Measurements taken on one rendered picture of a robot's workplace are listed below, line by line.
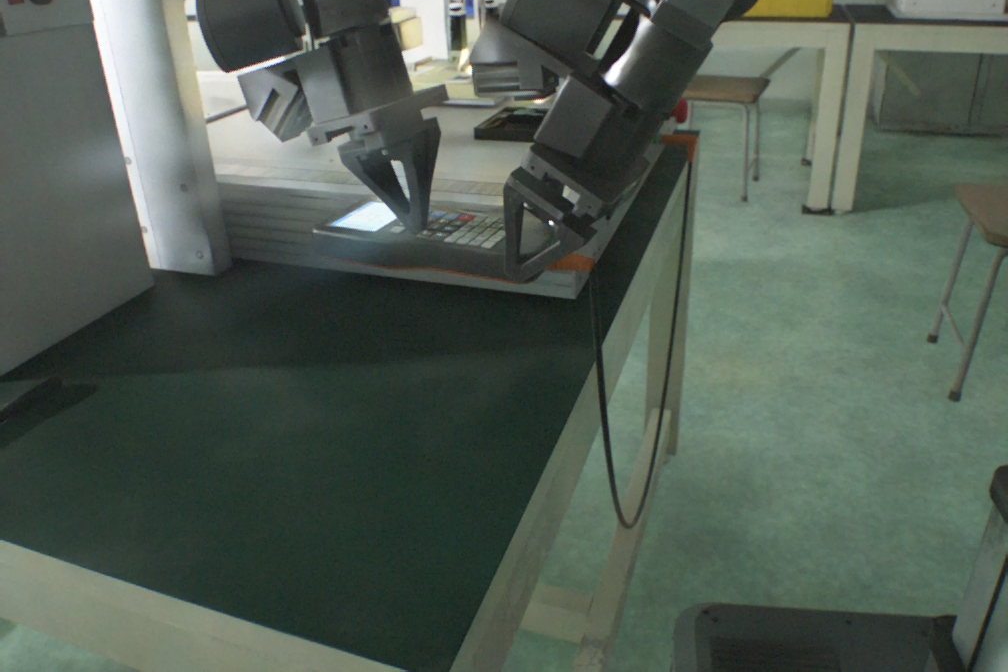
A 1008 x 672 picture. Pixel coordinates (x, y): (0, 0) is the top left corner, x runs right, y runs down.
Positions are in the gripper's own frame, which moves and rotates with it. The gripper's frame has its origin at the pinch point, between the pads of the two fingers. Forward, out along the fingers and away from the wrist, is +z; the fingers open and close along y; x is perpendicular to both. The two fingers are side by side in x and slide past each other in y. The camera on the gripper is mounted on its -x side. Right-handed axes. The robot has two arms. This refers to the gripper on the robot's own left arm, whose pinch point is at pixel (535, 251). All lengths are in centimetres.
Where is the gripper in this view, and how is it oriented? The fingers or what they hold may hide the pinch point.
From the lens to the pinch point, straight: 58.3
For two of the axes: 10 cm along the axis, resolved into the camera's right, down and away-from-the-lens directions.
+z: -4.2, 7.2, 5.5
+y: -4.2, 3.8, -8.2
